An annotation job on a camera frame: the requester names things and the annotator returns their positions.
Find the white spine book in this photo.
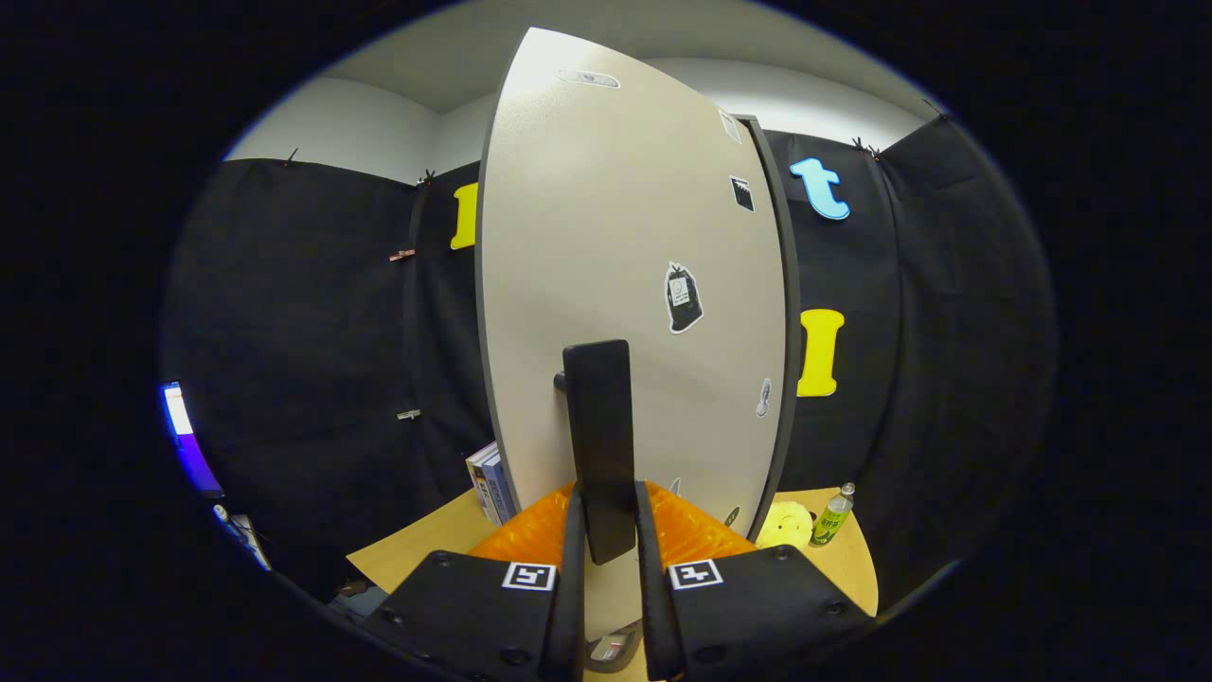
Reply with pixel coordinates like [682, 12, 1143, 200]
[464, 440, 498, 527]

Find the green drink bottle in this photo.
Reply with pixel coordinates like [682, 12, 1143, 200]
[810, 481, 858, 548]

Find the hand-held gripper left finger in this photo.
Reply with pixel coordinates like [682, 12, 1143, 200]
[365, 481, 590, 682]

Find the black backdrop cloth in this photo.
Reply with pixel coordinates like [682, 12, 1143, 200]
[161, 114, 1057, 617]

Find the yellow plush toy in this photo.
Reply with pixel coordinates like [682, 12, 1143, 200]
[755, 500, 815, 552]

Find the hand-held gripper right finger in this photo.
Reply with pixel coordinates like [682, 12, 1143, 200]
[633, 479, 872, 682]

